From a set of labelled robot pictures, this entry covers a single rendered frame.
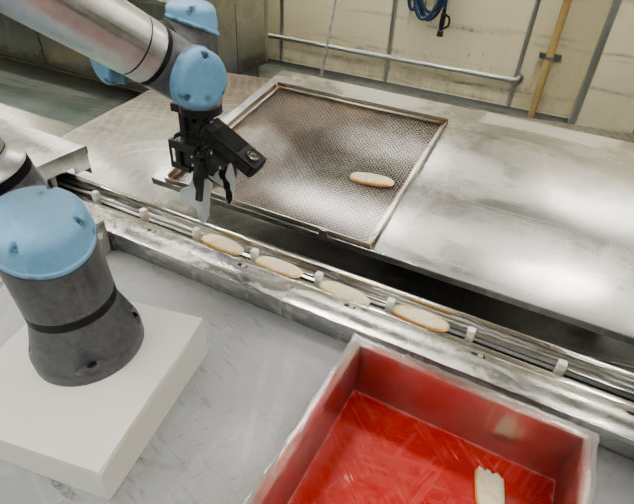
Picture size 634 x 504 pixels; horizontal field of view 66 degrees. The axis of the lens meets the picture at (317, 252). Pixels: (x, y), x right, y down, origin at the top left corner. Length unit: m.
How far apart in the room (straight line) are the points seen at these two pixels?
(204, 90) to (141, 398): 0.40
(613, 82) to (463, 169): 3.06
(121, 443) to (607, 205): 0.98
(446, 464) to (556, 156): 0.79
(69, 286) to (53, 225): 0.08
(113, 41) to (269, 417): 0.52
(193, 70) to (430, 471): 0.59
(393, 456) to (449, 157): 0.72
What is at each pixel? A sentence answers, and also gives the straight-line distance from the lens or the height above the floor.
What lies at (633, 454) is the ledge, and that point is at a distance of 0.84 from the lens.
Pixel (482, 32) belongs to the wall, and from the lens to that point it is 4.47.
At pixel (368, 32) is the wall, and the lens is 4.74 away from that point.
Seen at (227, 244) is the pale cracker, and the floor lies 0.86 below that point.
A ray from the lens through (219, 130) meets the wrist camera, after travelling 0.86.
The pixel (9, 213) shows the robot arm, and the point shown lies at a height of 1.11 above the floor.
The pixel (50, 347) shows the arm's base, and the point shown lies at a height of 0.95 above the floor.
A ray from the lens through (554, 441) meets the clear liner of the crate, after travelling 0.71.
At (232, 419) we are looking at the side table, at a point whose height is 0.82.
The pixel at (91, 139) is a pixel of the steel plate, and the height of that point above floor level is 0.82.
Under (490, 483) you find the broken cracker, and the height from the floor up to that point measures 0.83.
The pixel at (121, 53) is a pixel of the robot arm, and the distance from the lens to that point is 0.61.
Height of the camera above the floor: 1.43
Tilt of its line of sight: 36 degrees down
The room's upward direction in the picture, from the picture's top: 4 degrees clockwise
